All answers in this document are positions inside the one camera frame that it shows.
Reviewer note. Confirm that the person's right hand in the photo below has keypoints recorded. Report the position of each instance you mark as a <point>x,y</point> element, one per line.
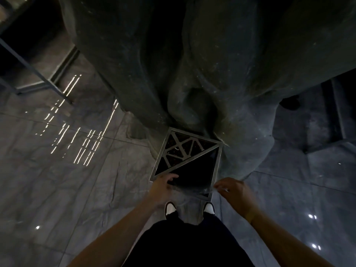
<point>238,193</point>

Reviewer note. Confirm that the person's left hand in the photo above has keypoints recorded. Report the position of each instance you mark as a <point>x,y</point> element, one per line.
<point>161,190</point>

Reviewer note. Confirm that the person's right fingers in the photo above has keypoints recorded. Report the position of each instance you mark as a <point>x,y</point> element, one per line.
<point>221,187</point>

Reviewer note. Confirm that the person's left fingers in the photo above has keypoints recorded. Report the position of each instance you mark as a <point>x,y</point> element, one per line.
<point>170,178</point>

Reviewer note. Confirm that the large dark grey plastic cover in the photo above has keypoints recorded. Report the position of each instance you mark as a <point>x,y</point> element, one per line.
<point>222,66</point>

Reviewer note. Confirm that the person's right forearm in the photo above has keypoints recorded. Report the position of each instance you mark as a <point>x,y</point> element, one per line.
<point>286,241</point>

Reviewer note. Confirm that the person's left forearm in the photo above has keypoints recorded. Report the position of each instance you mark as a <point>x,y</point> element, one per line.
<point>119,233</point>

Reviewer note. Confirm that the person's right white shoe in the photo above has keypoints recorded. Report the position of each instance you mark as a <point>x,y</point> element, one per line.
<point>209,208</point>

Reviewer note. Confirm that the person's white shoe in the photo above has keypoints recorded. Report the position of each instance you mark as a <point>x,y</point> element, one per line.
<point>209,208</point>
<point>170,209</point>

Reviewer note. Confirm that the person's left white shoe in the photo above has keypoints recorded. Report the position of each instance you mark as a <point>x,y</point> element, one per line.
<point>170,209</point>

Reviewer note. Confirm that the person's black trousers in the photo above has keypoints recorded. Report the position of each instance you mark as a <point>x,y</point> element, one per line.
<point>186,244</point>

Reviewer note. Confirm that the square metal patterned frame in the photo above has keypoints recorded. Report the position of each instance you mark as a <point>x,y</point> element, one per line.
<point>187,152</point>

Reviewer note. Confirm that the dark metal frame stand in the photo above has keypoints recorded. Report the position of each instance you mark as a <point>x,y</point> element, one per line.
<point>338,113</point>

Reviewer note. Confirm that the dark metal frame rack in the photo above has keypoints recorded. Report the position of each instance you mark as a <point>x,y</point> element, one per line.
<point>36,72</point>

